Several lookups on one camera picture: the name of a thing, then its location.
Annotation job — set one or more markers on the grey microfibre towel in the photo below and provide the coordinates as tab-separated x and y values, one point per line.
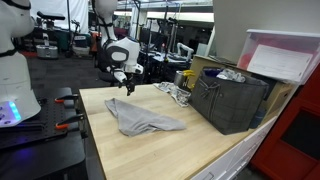
140	120

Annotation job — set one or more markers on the kick scooter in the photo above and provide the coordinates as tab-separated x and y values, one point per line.
78	40

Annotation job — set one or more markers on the white patterned rag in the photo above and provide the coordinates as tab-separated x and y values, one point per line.
178	95

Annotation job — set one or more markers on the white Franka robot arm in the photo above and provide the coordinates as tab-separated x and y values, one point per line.
131	46

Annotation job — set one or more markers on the black robot cart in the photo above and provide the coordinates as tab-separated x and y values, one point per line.
50	160

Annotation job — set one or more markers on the white curtain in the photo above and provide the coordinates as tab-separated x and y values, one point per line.
66	13

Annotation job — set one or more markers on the grey metal cup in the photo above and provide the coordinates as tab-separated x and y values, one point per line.
179	79

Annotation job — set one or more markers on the grey round machine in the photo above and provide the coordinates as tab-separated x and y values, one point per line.
46	51

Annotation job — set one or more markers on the dark blue container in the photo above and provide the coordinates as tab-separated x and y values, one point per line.
257	118

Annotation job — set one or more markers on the small white robot arm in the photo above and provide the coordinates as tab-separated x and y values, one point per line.
185	50

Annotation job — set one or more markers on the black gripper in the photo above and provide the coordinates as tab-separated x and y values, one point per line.
127	80

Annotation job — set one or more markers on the black saddle stand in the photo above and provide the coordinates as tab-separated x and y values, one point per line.
50	15

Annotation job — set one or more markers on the white plastic bag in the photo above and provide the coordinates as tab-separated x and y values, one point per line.
231	76

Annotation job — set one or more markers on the black office chair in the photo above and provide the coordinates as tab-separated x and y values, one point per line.
106	77

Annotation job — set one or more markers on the clear bin with pink contents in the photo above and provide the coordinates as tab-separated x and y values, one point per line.
276	56

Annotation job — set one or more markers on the white drawer cabinet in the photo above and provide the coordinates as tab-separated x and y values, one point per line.
240	160

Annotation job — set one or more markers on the yellow artificial flowers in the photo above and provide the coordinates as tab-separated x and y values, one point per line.
188	73

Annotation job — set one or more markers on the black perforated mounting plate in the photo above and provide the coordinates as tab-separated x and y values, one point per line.
50	113

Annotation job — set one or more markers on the brown cardboard box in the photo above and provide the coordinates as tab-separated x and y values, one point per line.
281	95

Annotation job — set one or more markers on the red cabinet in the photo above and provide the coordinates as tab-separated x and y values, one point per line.
293	143

